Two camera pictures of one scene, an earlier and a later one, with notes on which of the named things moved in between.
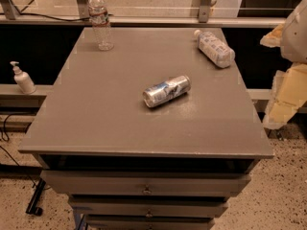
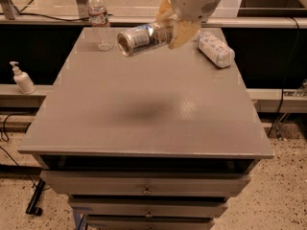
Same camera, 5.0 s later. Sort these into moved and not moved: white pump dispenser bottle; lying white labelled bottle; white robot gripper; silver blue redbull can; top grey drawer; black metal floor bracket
Moved: silver blue redbull can; white robot gripper
Not moved: lying white labelled bottle; black metal floor bracket; top grey drawer; white pump dispenser bottle
